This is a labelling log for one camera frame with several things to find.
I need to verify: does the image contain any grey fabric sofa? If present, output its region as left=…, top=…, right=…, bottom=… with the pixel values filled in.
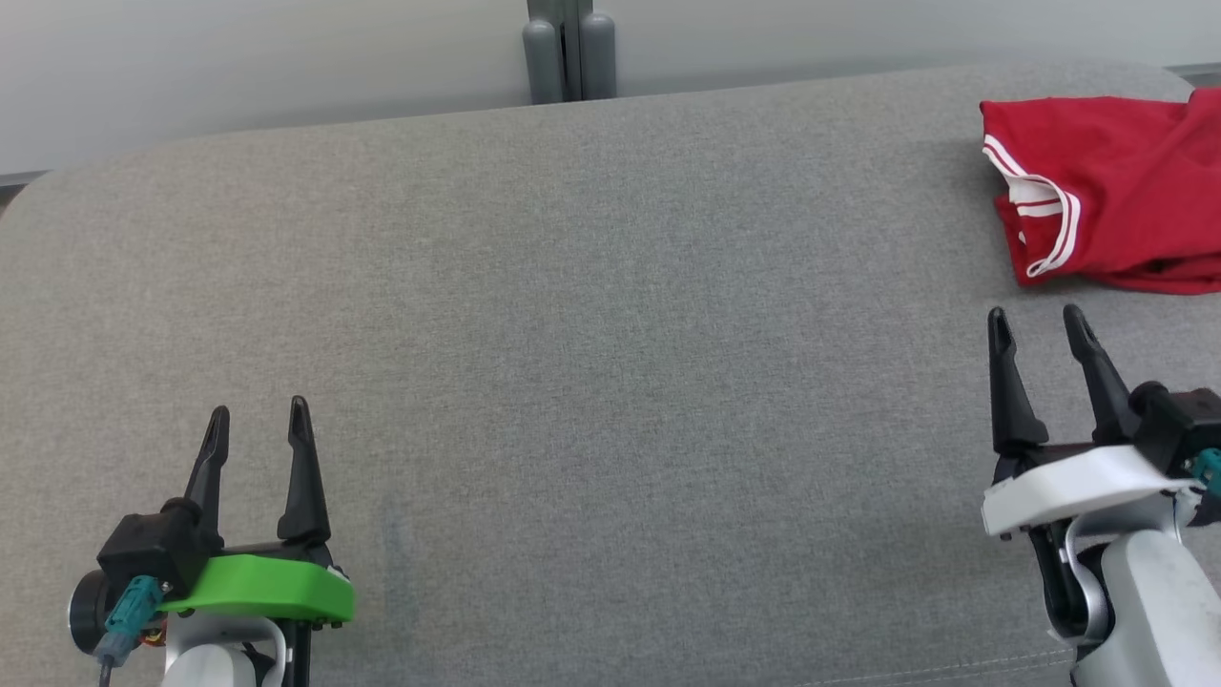
left=0, top=62, right=1221, bottom=687

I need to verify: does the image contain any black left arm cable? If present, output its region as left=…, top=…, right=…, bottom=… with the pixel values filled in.
left=93, top=575, right=163, bottom=687

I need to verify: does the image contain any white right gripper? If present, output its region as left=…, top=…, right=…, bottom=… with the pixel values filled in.
left=983, top=303, right=1206, bottom=540

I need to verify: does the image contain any grey partition post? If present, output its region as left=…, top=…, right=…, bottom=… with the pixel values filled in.
left=522, top=0, right=617, bottom=104

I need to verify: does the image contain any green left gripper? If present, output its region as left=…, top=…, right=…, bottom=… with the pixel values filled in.
left=69, top=396, right=356, bottom=656

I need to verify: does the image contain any red numbered jersey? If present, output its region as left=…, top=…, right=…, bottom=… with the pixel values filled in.
left=980, top=88, right=1221, bottom=287

